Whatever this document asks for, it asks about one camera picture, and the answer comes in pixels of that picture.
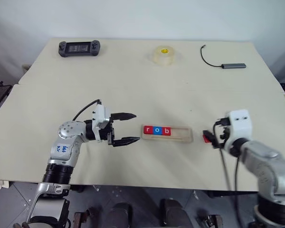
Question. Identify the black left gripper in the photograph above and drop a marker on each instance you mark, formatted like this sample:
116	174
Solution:
108	131

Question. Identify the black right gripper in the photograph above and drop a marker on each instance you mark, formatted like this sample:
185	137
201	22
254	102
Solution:
224	129

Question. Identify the red r letter tile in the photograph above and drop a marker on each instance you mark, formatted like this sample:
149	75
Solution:
148	130

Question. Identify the wooden letter tile rack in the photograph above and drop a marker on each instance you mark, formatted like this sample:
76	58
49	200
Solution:
180	135

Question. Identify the blue o letter tile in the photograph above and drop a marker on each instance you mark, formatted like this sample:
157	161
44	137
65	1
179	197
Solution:
157	130

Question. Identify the red b letter tile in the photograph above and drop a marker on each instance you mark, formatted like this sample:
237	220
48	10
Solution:
166	131

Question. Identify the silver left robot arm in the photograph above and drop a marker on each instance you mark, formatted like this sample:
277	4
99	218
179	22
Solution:
67	130

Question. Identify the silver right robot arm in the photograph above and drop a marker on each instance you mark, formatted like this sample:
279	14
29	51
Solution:
270	164

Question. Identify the clear packing tape roll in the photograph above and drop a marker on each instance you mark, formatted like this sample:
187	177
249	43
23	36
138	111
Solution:
164	57

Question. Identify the large dark rounded shape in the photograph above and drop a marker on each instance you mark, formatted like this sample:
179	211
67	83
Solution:
174	213

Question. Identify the small dark rounded shape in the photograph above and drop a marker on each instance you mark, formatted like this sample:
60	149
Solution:
120	216

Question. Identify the dark grey handheld game console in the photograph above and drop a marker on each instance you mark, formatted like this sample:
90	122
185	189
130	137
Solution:
78	48

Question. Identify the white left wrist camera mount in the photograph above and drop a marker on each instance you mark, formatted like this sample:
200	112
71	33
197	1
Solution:
99	116

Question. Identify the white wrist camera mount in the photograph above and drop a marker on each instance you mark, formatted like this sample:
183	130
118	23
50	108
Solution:
240	123
99	116

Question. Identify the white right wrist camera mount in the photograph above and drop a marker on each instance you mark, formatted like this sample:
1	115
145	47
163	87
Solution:
240	123

